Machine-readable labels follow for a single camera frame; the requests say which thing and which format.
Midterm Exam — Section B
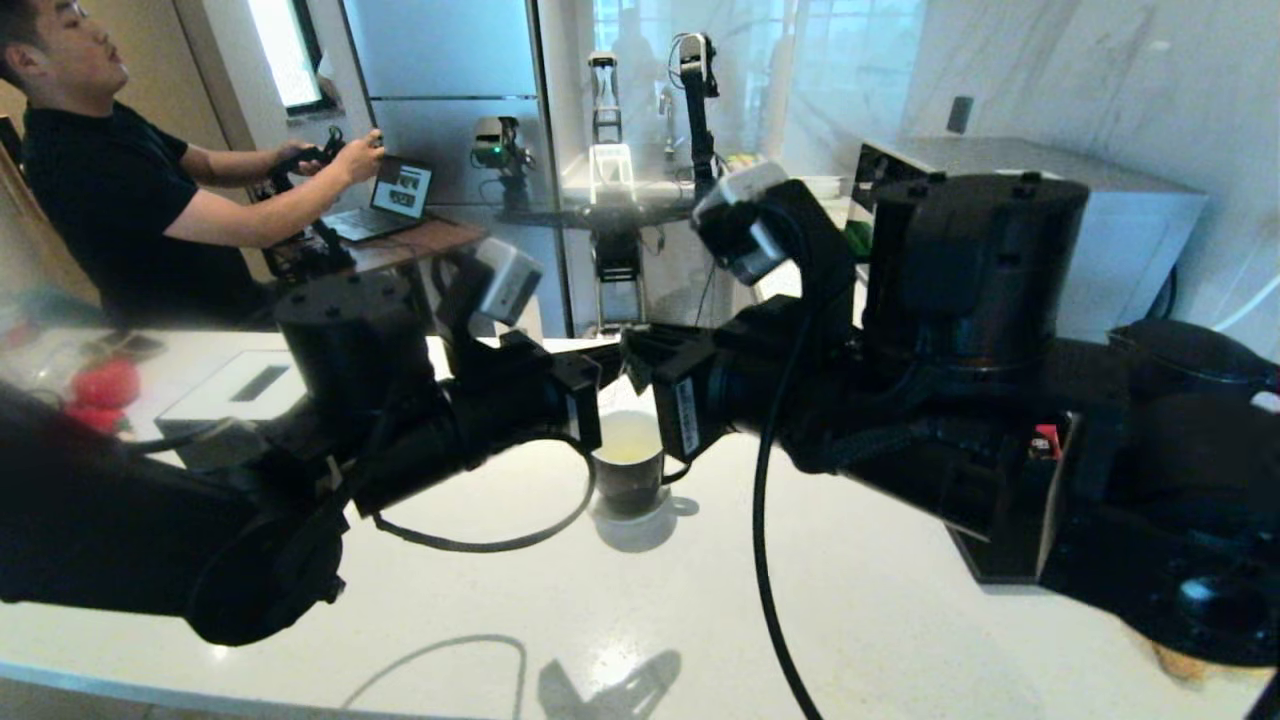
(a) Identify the black electric kettle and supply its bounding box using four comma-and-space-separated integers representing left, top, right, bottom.
1105, 318, 1280, 401

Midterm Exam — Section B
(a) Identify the robot behind glass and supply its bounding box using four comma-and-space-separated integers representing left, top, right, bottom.
472, 30, 746, 341

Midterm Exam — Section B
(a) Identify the black ceramic mug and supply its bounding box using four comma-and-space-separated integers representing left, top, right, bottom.
592, 410, 693, 517

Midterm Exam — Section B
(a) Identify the wooden table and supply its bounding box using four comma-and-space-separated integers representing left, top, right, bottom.
340, 218, 491, 336

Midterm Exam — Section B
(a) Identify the open laptop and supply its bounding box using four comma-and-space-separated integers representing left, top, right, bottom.
330, 158, 436, 241

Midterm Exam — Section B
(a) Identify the black tissue box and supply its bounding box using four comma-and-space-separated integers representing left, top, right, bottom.
155, 350, 311, 423

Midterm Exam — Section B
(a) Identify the silver refrigerator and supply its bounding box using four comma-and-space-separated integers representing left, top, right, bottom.
340, 0, 571, 341

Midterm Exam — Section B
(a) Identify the bright window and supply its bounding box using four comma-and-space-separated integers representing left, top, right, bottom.
247, 0, 326, 121

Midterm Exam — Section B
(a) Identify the red plush toy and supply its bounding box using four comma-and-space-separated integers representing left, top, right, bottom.
65, 360, 141, 433

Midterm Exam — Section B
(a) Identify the silver microwave oven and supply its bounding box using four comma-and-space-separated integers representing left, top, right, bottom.
855, 138, 1206, 341

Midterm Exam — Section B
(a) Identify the person in black shirt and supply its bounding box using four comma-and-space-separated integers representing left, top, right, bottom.
0, 0, 386, 331

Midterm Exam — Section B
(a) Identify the wooden door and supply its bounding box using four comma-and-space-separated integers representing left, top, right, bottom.
0, 0, 271, 301

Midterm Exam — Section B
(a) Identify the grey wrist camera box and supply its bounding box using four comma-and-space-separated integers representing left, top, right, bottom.
475, 238, 546, 326
692, 162, 801, 286

